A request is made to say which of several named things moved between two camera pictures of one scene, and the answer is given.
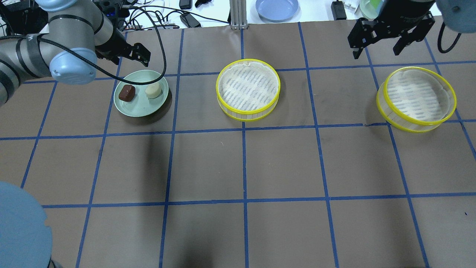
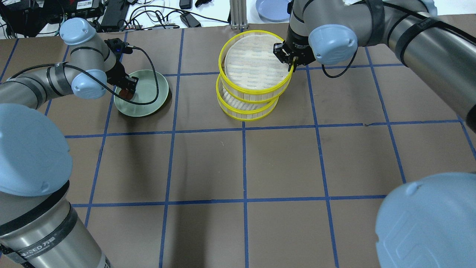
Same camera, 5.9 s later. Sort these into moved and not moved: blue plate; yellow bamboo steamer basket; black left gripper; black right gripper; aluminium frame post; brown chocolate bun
Moved: yellow bamboo steamer basket; black right gripper; black left gripper
Not moved: aluminium frame post; brown chocolate bun; blue plate
